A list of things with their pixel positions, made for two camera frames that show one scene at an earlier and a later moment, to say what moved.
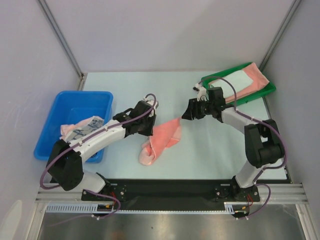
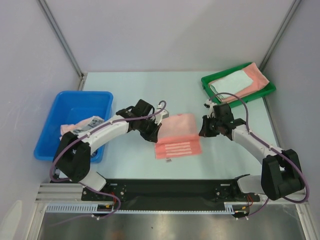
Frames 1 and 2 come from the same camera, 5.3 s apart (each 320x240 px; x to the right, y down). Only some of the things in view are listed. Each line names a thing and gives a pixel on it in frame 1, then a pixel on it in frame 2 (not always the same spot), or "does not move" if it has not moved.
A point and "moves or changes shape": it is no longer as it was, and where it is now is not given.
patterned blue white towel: x=94 y=122 does not move
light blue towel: x=239 y=80 does not move
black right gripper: x=194 y=109 → x=207 y=125
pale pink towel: x=162 y=136 moves or changes shape
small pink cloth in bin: x=66 y=128 does not move
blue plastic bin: x=69 y=106 does not move
